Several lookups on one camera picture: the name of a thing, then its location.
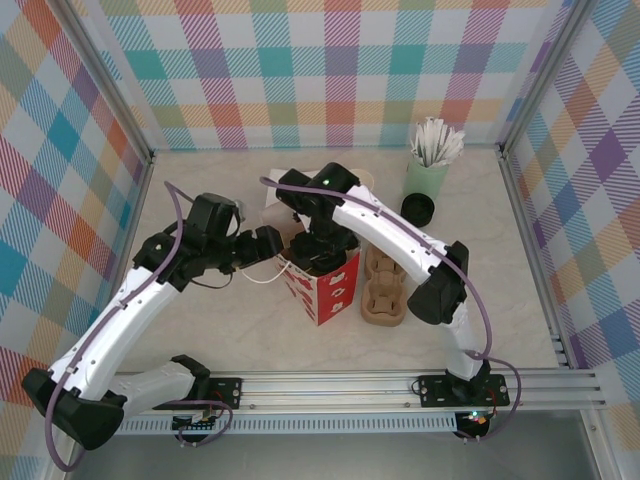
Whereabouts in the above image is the aluminium frame post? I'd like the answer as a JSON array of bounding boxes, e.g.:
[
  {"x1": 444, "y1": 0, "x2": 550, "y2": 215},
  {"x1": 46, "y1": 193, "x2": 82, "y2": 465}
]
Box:
[
  {"x1": 499, "y1": 0, "x2": 596, "y2": 154},
  {"x1": 59, "y1": 0, "x2": 156, "y2": 161}
]

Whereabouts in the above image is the mint green holder cup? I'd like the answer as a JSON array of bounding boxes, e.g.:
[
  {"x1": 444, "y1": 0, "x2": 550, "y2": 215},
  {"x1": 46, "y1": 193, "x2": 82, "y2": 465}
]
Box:
[{"x1": 403, "y1": 149, "x2": 450, "y2": 199}]

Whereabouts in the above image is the white red apple paper bag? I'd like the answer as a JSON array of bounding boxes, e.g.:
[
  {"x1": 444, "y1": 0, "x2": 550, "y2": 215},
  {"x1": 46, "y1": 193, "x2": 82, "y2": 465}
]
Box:
[{"x1": 242, "y1": 202, "x2": 362, "y2": 327}]

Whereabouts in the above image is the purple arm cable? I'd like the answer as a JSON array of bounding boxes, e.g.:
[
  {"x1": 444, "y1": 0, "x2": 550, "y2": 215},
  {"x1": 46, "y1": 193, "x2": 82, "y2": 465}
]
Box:
[
  {"x1": 49, "y1": 180, "x2": 234, "y2": 472},
  {"x1": 260, "y1": 175, "x2": 524, "y2": 444}
]

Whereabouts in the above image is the white slotted cable duct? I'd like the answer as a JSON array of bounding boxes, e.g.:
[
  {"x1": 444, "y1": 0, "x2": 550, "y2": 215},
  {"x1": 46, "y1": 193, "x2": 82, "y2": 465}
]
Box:
[{"x1": 74, "y1": 417, "x2": 459, "y2": 435}]

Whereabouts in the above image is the aluminium right frame post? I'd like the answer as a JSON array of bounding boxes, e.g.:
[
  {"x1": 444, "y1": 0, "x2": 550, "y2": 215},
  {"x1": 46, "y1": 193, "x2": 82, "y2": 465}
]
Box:
[{"x1": 499, "y1": 0, "x2": 596, "y2": 154}]

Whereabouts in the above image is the brown pulp cup carrier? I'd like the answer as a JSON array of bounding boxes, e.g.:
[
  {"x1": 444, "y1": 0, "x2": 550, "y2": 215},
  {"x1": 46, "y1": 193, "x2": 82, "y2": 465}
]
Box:
[
  {"x1": 362, "y1": 244, "x2": 411, "y2": 319},
  {"x1": 360, "y1": 305, "x2": 404, "y2": 327}
]

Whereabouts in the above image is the aluminium left frame post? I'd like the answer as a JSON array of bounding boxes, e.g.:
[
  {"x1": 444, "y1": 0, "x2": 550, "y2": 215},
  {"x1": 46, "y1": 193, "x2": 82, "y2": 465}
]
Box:
[{"x1": 59, "y1": 0, "x2": 156, "y2": 161}]

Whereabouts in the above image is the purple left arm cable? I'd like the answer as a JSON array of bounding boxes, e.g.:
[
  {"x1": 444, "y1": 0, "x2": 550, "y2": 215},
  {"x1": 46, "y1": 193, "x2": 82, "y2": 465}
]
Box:
[{"x1": 49, "y1": 180, "x2": 234, "y2": 472}]

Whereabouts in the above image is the black plastic cup lid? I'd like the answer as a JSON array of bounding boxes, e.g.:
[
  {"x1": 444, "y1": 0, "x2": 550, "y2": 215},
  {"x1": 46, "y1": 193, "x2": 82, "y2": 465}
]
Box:
[{"x1": 401, "y1": 192, "x2": 438, "y2": 229}]

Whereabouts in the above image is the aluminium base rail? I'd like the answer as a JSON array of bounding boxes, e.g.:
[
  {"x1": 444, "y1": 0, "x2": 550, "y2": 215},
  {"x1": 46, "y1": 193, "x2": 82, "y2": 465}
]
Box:
[{"x1": 54, "y1": 368, "x2": 606, "y2": 412}]

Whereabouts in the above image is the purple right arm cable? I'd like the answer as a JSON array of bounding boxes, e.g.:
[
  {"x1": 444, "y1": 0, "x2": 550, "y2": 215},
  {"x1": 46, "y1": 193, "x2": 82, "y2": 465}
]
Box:
[{"x1": 260, "y1": 175, "x2": 524, "y2": 444}]

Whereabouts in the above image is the left circuit board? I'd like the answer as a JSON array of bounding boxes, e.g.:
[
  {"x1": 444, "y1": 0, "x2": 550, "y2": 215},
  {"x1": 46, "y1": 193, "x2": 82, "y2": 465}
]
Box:
[{"x1": 172, "y1": 410, "x2": 220, "y2": 432}]

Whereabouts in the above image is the aluminium side rail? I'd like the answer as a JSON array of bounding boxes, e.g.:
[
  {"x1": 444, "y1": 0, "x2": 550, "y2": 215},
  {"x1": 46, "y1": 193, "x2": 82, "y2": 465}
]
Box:
[{"x1": 497, "y1": 144, "x2": 574, "y2": 371}]

